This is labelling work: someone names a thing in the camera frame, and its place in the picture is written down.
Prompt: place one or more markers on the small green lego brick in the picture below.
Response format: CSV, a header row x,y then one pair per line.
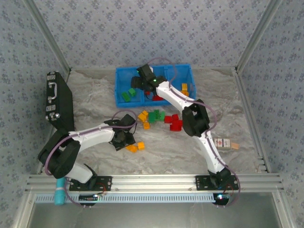
x,y
132,92

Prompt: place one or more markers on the blue divided plastic bin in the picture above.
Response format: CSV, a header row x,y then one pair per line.
x,y
123,76

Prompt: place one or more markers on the long red lego brick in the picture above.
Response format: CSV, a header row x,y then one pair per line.
x,y
157,97

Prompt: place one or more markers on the small orange lego brick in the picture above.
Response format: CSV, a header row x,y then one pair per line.
x,y
184,86

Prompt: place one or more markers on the long orange lego brick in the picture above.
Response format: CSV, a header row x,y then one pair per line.
x,y
184,93

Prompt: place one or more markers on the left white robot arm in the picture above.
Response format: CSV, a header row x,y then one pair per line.
x,y
95,135

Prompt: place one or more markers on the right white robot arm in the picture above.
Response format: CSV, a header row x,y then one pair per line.
x,y
173,95

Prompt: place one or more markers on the large red lego brick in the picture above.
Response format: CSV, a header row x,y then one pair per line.
x,y
177,125

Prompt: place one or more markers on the left circuit board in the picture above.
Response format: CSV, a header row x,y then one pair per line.
x,y
88,197

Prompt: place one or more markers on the circuit board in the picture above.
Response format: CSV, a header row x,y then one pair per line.
x,y
88,197
221,198

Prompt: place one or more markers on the black hard case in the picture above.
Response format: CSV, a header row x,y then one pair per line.
x,y
58,95

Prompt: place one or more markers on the teal cylinder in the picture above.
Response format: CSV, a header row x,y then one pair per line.
x,y
59,194

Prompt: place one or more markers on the small printed card box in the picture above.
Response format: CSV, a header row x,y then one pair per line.
x,y
222,143

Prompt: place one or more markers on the right circuit board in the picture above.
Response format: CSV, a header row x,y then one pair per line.
x,y
221,198

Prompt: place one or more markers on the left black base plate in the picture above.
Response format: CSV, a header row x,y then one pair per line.
x,y
104,183

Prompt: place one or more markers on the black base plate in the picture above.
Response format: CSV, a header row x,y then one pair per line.
x,y
202,182
104,183

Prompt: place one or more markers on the long aluminium base rail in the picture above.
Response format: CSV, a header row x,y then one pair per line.
x,y
154,181

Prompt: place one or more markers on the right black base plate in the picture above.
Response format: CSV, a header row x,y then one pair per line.
x,y
202,182

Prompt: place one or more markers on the aluminium corner post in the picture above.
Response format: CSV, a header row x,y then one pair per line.
x,y
256,35
49,35

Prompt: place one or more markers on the aluminium frame leg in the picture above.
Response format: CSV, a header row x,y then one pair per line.
x,y
282,209
23,211

